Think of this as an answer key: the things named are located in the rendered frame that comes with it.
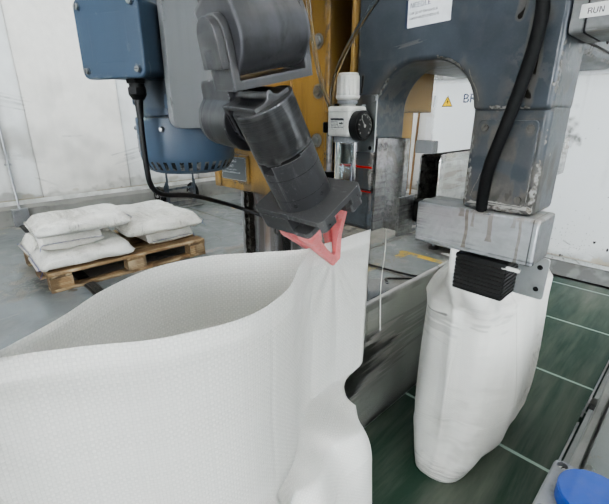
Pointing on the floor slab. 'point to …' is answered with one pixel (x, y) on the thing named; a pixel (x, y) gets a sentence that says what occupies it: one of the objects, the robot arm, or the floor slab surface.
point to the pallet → (59, 279)
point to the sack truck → (180, 192)
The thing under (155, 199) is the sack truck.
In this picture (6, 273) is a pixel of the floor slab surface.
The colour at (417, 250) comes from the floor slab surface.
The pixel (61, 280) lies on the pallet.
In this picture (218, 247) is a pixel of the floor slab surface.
